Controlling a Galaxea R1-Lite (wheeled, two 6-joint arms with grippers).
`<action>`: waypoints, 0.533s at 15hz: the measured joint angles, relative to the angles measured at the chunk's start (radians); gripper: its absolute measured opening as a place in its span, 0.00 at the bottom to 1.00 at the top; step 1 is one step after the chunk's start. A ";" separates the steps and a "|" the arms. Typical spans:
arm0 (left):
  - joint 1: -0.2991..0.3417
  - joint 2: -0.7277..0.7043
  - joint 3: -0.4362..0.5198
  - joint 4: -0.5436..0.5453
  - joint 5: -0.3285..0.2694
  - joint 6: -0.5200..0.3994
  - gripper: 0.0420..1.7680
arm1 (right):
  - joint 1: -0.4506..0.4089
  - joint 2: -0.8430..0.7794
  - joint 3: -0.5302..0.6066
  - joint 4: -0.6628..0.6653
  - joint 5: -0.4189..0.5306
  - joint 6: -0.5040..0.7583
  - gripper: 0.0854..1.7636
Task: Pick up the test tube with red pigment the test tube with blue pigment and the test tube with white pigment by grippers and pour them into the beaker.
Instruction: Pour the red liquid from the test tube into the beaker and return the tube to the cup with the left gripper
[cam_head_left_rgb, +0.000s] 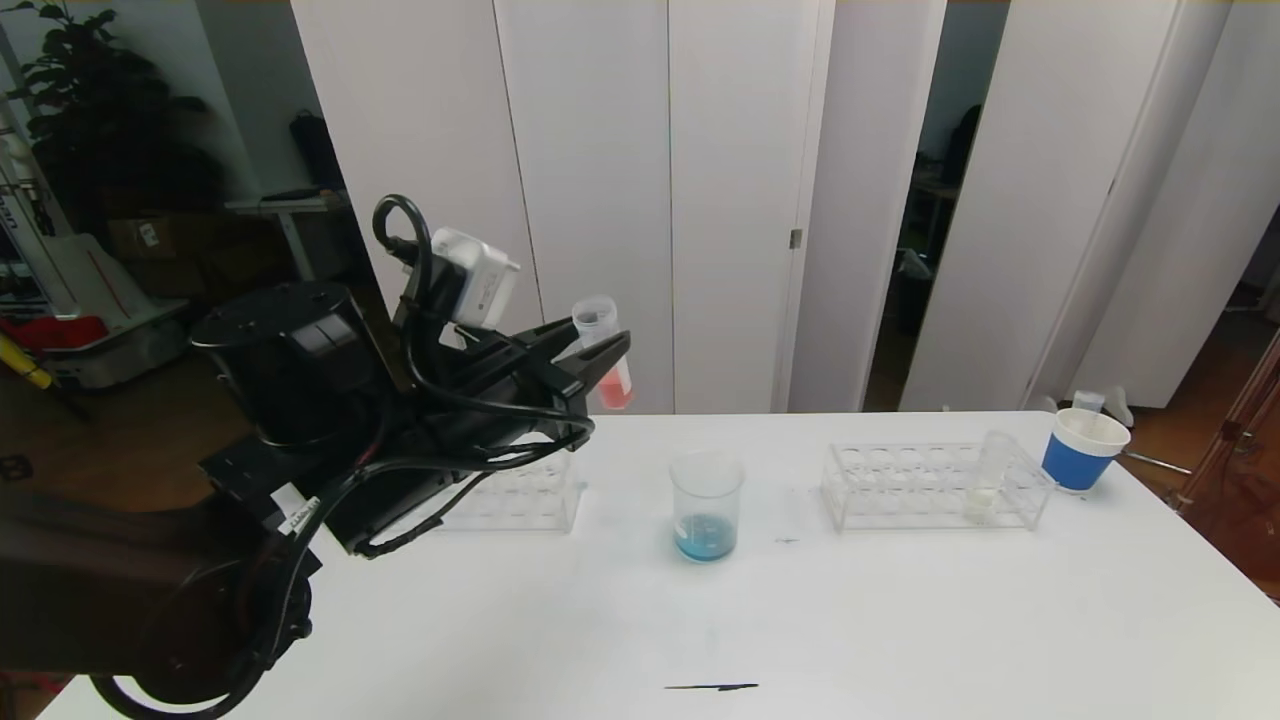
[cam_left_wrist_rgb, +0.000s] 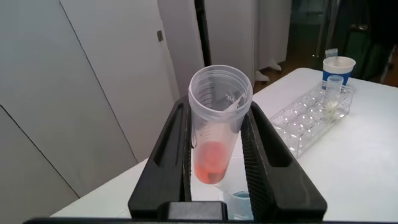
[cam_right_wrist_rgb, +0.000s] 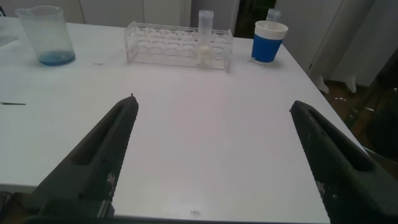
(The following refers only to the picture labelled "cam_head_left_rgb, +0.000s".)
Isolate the dark green potted plant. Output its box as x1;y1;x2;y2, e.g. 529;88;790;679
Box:
5;0;226;239

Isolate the blue and white paper cup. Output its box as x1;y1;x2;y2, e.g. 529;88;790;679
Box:
1041;407;1132;492

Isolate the test tube with white pigment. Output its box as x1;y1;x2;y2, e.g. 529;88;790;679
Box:
965;430;1015;521

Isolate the red plastic box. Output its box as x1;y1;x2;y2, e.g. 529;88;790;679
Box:
0;314;107;351

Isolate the black left camera cable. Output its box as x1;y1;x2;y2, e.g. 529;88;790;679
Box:
350;194;598;559

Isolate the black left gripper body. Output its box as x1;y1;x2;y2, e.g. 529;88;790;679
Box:
327;326;592;558

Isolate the black bag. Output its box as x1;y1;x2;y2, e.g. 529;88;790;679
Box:
288;110;347;191

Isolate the yellow hand tool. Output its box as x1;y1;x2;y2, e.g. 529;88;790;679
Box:
0;330;56;393

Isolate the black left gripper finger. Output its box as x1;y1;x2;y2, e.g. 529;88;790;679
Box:
556;330;631;398
512;316;582;368

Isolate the clear glass beaker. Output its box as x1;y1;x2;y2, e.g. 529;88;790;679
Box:
669;450;746;563

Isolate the white folding partition panel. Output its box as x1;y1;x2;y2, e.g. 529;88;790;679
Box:
898;0;1233;411
1065;0;1280;409
788;0;949;412
291;0;836;415

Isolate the thin metal rod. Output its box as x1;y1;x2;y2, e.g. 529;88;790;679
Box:
1118;450;1193;476

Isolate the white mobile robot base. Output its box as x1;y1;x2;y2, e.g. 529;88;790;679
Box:
0;88;196;391

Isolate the brown cardboard box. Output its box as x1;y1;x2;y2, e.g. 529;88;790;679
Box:
106;213;201;261

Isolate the white standing desk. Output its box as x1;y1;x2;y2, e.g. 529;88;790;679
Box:
226;193;367;318

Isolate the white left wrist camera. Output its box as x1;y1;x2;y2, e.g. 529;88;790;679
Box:
430;228;522;330

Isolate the clear acrylic test tube rack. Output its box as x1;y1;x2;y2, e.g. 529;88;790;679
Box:
820;441;1057;532
440;445;583;533

